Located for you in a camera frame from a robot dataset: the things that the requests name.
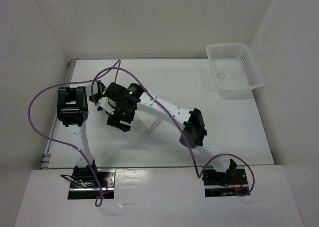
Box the white pleated skirt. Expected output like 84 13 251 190
124 111 162 144

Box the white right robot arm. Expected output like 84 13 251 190
102 82 222 159

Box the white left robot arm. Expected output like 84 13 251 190
57 81 105 187

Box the white plastic basket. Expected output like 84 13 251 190
206 43 265 96

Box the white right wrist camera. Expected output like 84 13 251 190
97 97 115 115

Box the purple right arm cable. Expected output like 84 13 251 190
90 67 256 197

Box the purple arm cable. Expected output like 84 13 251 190
90 67 256 197
27 59 121 207

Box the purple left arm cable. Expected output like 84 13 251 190
27 59 121 207

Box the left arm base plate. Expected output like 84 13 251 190
60 169 116 200

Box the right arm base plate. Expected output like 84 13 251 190
202 167 249 198

